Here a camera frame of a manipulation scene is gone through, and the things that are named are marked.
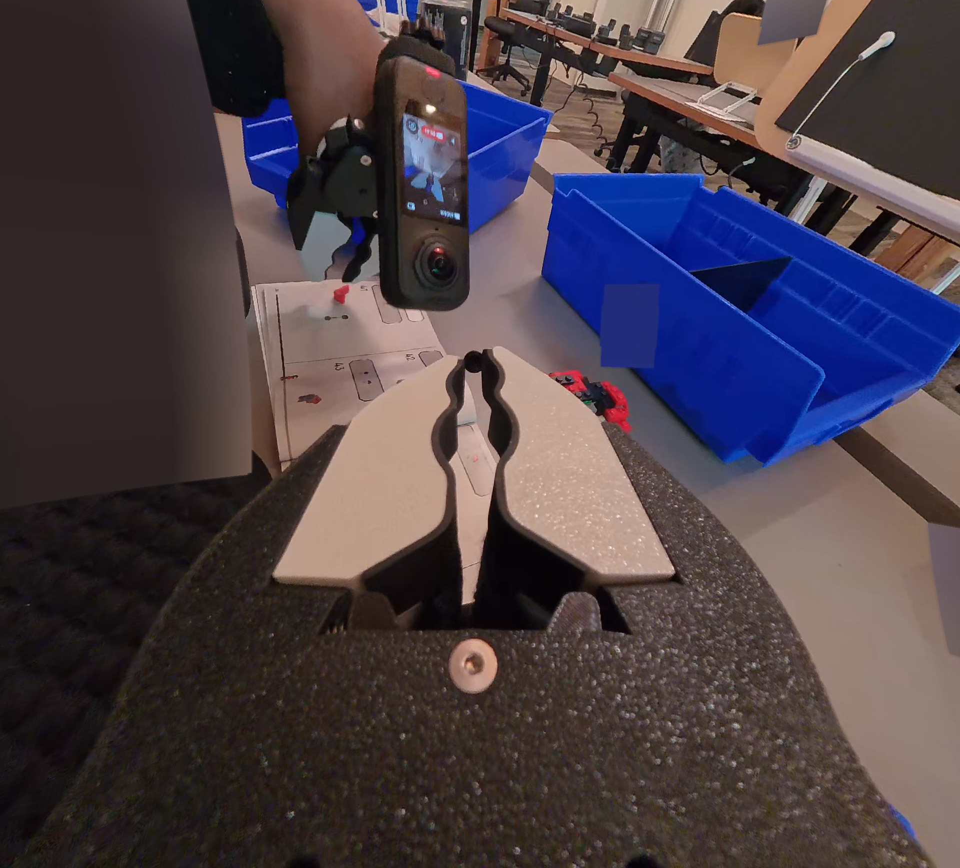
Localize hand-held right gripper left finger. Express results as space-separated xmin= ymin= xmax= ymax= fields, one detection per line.
xmin=271 ymin=355 xmax=470 ymax=593

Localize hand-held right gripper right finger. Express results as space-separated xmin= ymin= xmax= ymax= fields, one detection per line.
xmin=480 ymin=346 xmax=676 ymax=587

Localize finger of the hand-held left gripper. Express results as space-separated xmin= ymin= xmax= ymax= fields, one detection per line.
xmin=302 ymin=211 xmax=381 ymax=285

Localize red and black lego car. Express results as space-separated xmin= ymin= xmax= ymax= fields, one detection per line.
xmin=547 ymin=369 xmax=633 ymax=434

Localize blue plastic bin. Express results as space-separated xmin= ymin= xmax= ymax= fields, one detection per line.
xmin=241 ymin=80 xmax=555 ymax=236

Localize blue bin with black divider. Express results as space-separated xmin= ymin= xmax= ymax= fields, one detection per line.
xmin=541 ymin=174 xmax=960 ymax=467

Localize person's left forearm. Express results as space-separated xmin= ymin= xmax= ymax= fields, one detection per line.
xmin=161 ymin=0 xmax=387 ymax=160

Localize lego instruction booklet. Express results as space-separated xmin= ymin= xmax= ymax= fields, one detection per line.
xmin=251 ymin=280 xmax=498 ymax=606

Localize row of black devices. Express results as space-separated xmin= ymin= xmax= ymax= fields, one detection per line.
xmin=546 ymin=4 xmax=667 ymax=56

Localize black chair armrest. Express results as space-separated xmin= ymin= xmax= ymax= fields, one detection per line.
xmin=0 ymin=478 xmax=280 ymax=868

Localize clear acrylic stand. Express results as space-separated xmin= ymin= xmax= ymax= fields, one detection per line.
xmin=696 ymin=82 xmax=756 ymax=113

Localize light wooden chair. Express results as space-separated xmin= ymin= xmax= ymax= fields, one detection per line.
xmin=712 ymin=13 xmax=798 ymax=98

